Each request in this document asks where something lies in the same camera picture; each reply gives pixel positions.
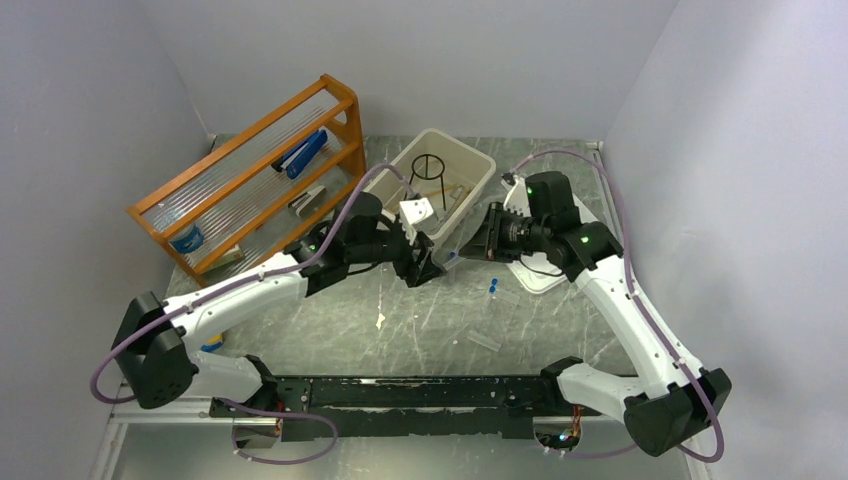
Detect blue stapler on shelf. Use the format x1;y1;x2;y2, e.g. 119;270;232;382
270;129;328;179

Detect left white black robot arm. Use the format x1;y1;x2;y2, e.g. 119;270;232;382
110;192;444;416

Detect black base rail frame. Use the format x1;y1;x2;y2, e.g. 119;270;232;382
109;374;654;442

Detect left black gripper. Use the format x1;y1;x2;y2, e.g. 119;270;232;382
347;219;447;286

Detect white bin lid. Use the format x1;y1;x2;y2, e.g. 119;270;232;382
504;173;623;294

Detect blue white roll on shelf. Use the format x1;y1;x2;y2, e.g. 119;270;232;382
169;223;205;254

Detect black wire tripod stand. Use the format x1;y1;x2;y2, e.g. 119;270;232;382
404;153;446;212

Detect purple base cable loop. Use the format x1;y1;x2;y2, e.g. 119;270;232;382
218;397;339;466

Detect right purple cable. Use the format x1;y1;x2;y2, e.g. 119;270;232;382
503;148;725;464

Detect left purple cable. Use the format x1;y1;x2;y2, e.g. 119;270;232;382
89;162;415;405

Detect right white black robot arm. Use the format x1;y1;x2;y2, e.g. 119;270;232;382
459;171;732;457

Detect metal crucible tongs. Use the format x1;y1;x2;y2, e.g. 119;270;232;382
443;184;469;215

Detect beige plastic bin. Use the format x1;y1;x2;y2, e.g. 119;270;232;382
391;129;496;247

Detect orange wooden shelf rack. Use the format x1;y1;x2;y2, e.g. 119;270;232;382
127;74;366;286

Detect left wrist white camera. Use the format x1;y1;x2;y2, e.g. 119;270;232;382
398;198;437;246

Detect small white box on shelf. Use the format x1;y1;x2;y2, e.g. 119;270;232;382
209;244;244;269

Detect tan rubber tubing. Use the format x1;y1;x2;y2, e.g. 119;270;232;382
422;185;457;197

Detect clear test tube rack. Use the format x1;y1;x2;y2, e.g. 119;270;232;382
465;280;520;352

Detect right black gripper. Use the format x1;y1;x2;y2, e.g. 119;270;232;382
460;201;551;262

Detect yellow blue block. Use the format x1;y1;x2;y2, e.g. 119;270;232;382
201;335;224;352

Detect grey white device on shelf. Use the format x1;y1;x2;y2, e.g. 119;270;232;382
288;184;327;218

